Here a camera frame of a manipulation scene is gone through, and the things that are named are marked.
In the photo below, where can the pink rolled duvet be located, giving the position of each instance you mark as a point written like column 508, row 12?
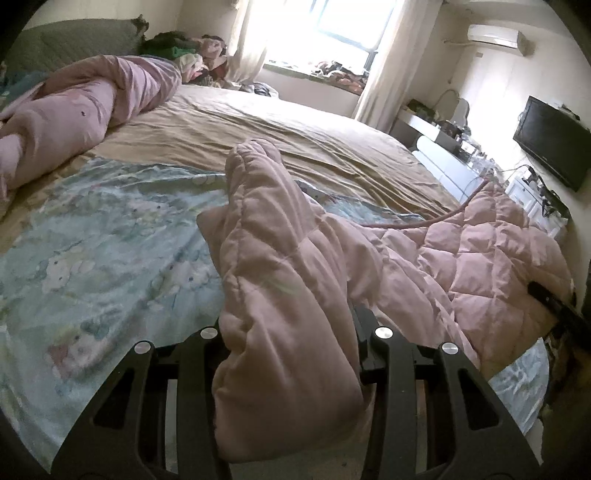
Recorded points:
column 71, row 111

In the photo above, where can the white air conditioner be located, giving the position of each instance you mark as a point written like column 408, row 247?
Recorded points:
column 498, row 36

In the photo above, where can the grey green headboard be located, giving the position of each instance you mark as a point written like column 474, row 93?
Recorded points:
column 47, row 48

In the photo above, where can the tan bed sheet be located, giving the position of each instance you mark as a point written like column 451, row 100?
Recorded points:
column 199, row 126

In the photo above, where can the right cream curtain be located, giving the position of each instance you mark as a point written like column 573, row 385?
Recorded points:
column 399, row 54

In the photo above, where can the cream curtain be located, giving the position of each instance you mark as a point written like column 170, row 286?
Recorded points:
column 399, row 54
column 251, row 35

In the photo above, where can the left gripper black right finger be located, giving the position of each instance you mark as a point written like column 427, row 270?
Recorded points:
column 435, row 416

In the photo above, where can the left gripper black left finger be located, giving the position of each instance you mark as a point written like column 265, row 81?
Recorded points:
column 152, row 418

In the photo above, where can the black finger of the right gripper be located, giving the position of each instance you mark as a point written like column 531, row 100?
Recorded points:
column 561, row 310

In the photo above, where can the black wall television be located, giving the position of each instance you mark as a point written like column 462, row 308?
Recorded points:
column 556, row 140

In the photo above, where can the left cream curtain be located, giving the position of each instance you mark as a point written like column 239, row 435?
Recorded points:
column 251, row 35

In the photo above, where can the window with dark frame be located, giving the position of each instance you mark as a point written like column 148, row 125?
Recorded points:
column 307, row 34

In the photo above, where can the teal cartoon print blanket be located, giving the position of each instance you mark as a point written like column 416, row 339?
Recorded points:
column 113, row 256

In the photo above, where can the pile of clothes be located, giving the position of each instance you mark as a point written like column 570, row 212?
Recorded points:
column 201, row 60

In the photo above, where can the white drawer cabinet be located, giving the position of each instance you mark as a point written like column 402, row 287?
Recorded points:
column 543, row 206

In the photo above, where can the white vanity mirror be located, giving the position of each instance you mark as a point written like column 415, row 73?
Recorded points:
column 452, row 111

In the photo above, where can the pink quilted jacket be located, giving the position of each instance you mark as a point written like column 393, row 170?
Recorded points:
column 292, row 273

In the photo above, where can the clothes on window sill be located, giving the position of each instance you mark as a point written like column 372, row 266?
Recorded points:
column 339, row 75

